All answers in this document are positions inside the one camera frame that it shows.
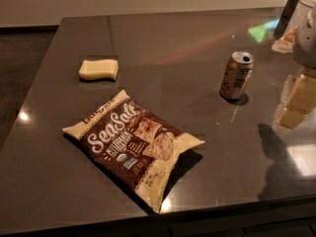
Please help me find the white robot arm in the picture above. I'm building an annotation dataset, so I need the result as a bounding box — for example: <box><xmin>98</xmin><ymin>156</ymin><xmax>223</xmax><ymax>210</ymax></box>
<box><xmin>272</xmin><ymin>0</ymin><xmax>316</xmax><ymax>129</ymax></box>

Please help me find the dark panel behind robot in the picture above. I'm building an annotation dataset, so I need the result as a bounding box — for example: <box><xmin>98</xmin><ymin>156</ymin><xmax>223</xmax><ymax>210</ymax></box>
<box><xmin>274</xmin><ymin>0</ymin><xmax>299</xmax><ymax>40</ymax></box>

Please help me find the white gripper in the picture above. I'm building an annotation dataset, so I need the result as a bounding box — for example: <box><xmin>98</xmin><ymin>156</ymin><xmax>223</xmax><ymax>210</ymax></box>
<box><xmin>277</xmin><ymin>68</ymin><xmax>316</xmax><ymax>128</ymax></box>

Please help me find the orange soda can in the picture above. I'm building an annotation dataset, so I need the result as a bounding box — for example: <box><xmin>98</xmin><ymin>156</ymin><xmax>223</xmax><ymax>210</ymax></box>
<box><xmin>219</xmin><ymin>51</ymin><xmax>255</xmax><ymax>101</ymax></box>

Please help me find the yellow sponge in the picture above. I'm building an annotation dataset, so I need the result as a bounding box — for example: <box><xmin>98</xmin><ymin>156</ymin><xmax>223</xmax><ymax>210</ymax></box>
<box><xmin>79</xmin><ymin>59</ymin><xmax>119</xmax><ymax>81</ymax></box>

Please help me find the brown sea salt chip bag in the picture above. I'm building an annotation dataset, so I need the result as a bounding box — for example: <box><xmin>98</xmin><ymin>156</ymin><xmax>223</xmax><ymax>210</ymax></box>
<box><xmin>63</xmin><ymin>91</ymin><xmax>202</xmax><ymax>212</ymax></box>

